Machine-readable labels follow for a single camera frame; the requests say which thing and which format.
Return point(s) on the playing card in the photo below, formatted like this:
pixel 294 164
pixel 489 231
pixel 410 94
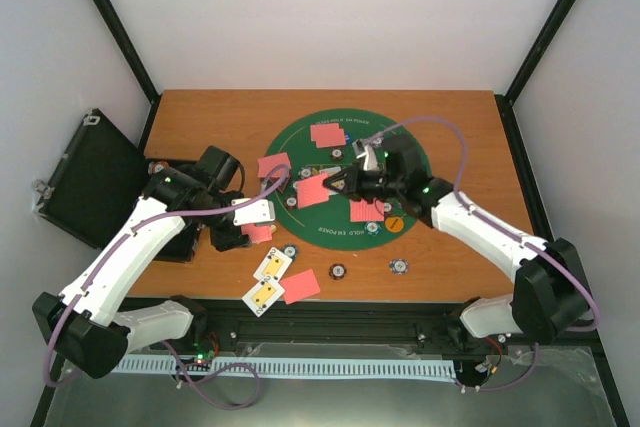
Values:
pixel 311 191

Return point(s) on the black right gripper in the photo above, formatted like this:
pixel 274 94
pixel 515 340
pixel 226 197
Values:
pixel 351 175

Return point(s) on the black right frame post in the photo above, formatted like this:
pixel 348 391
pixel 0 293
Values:
pixel 543 40

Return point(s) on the red card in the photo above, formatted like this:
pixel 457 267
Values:
pixel 321 132
pixel 277 172
pixel 363 211
pixel 337 141
pixel 267 163
pixel 300 287

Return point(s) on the black frame post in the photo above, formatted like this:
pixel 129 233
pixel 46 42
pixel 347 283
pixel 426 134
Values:
pixel 122 39
pixel 543 40

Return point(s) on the two of clubs card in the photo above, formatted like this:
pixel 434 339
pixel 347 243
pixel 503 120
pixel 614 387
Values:
pixel 274 265

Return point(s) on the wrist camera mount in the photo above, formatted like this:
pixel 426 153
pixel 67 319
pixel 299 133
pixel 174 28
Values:
pixel 366 157
pixel 261 212

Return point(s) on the black poker chip case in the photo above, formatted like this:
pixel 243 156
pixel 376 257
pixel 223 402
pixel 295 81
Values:
pixel 101 176

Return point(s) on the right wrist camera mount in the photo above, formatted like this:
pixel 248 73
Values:
pixel 366 157

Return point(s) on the brown 100 chip stack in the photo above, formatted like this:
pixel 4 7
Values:
pixel 337 271

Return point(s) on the red playing card deck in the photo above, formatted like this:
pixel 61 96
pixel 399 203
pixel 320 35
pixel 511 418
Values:
pixel 258 234

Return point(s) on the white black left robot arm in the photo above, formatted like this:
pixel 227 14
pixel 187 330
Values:
pixel 84 324

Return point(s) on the black left frame post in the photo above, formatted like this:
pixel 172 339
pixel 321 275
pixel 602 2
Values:
pixel 122 39

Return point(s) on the round green poker mat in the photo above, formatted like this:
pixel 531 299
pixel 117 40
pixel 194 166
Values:
pixel 312 206

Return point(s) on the brown chip in case corner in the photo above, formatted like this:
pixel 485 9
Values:
pixel 156 166

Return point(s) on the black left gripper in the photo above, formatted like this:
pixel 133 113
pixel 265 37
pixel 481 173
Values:
pixel 226 241

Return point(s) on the orange big blind button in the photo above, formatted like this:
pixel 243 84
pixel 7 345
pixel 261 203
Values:
pixel 394 224

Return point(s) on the teal 50 chip stack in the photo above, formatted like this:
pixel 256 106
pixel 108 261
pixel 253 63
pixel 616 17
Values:
pixel 290 251

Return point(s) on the blue 10 chip stack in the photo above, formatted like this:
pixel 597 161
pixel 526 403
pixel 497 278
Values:
pixel 399 266

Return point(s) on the face-up heart card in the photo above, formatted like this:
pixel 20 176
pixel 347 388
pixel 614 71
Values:
pixel 331 170

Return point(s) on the light blue cable duct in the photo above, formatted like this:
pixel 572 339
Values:
pixel 326 369

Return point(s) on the two of spades card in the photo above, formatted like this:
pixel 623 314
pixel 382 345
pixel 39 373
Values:
pixel 263 295

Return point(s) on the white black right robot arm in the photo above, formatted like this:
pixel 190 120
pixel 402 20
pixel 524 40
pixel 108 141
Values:
pixel 546 300

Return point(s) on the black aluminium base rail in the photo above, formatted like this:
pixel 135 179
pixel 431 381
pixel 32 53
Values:
pixel 425 328

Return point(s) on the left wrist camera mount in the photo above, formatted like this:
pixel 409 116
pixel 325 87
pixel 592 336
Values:
pixel 261 212

